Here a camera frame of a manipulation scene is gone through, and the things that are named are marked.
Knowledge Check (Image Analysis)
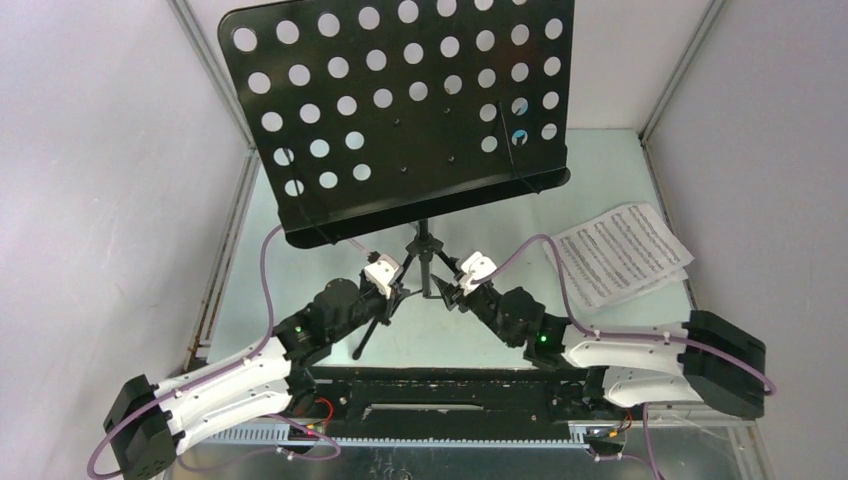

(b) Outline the aluminium frame rail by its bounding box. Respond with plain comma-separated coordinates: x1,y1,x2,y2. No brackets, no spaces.
185,403,761,479

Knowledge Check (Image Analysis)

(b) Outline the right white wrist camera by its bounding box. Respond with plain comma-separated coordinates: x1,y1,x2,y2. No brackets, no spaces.
457,251,497,296

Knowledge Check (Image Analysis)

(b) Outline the sheet music page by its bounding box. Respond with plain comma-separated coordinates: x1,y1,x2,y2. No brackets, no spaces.
554,221,694,311
553,202,694,303

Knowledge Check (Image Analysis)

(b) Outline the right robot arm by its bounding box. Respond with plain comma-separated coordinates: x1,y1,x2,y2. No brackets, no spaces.
433,278,768,419

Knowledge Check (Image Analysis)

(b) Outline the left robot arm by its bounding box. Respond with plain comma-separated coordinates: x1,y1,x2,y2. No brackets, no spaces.
103,278,413,479

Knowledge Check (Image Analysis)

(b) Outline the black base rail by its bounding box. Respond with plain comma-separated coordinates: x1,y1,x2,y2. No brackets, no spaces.
254,360,649,444

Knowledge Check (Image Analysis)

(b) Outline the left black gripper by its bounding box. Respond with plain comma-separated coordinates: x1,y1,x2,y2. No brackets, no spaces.
328,268,410,343

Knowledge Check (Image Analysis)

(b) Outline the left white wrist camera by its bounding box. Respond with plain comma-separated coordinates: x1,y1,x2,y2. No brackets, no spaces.
362,252,403,299

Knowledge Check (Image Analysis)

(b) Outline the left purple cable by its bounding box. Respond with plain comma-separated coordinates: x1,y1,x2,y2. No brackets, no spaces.
87,225,379,480

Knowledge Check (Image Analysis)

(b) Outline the black music stand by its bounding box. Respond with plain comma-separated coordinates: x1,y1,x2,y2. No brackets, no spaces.
218,0,576,362

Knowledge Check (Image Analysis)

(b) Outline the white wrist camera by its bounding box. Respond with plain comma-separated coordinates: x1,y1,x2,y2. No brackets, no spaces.
457,251,497,296
362,252,403,299

